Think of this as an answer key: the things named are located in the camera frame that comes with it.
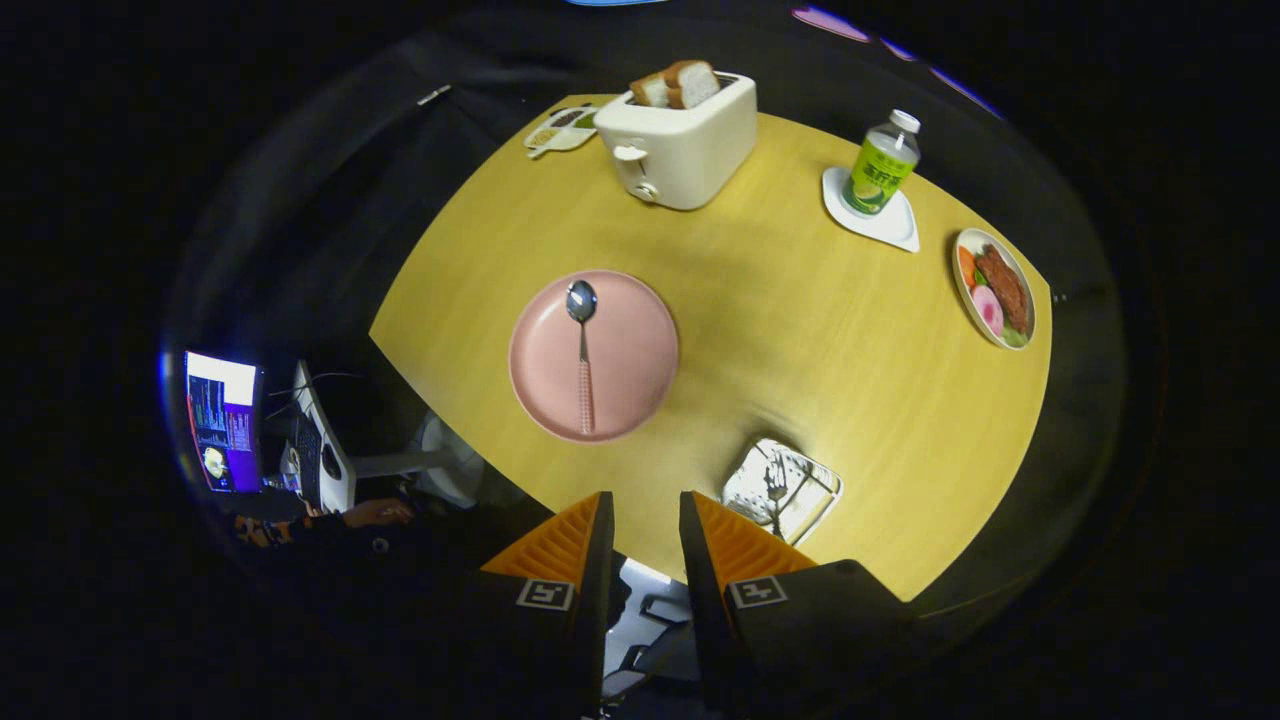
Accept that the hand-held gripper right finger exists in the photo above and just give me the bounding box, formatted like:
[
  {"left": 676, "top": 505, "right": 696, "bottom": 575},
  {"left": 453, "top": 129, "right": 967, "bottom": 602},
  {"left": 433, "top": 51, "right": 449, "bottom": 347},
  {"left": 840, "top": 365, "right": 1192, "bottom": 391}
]
[{"left": 680, "top": 490, "right": 916, "bottom": 716}]

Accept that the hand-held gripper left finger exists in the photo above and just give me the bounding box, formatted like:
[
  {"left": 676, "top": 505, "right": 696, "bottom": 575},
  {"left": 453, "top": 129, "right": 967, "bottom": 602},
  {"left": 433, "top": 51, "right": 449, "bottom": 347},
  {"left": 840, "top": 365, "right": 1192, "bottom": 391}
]
[{"left": 440, "top": 490, "right": 616, "bottom": 720}]

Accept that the metal fork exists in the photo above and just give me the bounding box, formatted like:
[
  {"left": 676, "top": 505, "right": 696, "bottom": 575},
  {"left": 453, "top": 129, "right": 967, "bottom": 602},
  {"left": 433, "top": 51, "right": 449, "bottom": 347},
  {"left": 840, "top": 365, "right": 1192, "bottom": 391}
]
[{"left": 764, "top": 455, "right": 791, "bottom": 541}]

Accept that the spoon with checked handle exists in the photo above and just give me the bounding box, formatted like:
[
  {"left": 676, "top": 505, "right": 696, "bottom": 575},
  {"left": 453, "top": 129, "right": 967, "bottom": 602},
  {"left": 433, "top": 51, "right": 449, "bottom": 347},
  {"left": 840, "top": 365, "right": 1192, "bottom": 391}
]
[{"left": 566, "top": 279, "right": 599, "bottom": 436}]

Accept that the white stand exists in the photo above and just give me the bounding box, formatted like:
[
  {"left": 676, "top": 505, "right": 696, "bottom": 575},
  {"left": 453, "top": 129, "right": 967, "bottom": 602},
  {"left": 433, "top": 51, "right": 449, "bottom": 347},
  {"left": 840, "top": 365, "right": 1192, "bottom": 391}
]
[{"left": 350, "top": 410, "right": 487, "bottom": 507}]

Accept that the pink plate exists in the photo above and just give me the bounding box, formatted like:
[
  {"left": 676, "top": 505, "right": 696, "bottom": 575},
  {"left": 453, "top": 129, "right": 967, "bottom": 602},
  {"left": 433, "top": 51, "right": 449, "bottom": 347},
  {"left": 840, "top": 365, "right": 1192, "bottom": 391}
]
[{"left": 508, "top": 270, "right": 681, "bottom": 444}]

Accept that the white laptop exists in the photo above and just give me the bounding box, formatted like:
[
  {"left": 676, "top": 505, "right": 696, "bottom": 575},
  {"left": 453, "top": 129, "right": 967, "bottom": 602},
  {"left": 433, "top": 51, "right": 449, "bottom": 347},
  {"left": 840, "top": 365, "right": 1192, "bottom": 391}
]
[{"left": 290, "top": 360, "right": 357, "bottom": 514}]

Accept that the computer monitor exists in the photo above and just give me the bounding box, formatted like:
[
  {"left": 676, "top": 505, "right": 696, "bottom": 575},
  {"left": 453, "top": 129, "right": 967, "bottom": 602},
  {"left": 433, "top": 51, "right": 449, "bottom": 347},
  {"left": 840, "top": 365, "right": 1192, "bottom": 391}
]
[{"left": 183, "top": 350, "right": 265, "bottom": 494}]

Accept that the white coaster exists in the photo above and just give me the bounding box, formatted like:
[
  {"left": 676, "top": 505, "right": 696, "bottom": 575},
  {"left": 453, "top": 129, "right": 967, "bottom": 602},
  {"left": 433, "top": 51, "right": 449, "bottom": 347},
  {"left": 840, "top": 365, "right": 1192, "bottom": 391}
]
[{"left": 822, "top": 166, "right": 921, "bottom": 253}]

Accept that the plate of food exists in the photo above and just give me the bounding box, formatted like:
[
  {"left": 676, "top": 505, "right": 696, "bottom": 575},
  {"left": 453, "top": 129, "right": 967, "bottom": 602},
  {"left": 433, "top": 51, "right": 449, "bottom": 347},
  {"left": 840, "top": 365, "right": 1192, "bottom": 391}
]
[{"left": 951, "top": 228, "right": 1038, "bottom": 351}]

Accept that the white toaster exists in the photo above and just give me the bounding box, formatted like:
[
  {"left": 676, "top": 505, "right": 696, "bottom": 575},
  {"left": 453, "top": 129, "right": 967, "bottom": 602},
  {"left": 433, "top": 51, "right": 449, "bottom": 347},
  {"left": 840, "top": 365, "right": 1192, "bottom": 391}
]
[{"left": 593, "top": 72, "right": 758, "bottom": 212}]

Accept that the white divided sauce dish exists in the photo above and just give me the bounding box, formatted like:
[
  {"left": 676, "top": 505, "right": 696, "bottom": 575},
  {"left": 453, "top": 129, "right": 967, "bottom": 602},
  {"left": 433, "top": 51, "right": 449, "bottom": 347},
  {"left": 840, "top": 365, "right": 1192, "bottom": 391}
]
[{"left": 523, "top": 105, "right": 599, "bottom": 159}]

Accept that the green label drink bottle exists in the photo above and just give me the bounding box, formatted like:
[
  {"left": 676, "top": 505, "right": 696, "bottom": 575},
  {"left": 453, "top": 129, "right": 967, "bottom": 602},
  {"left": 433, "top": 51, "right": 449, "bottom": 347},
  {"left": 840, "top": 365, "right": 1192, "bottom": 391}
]
[{"left": 842, "top": 109, "right": 922, "bottom": 217}]

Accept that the metal wire basket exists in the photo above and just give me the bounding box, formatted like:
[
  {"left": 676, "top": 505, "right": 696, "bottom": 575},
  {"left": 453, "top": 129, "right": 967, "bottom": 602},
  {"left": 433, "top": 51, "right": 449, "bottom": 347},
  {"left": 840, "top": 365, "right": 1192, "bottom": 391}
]
[{"left": 720, "top": 438, "right": 844, "bottom": 547}]

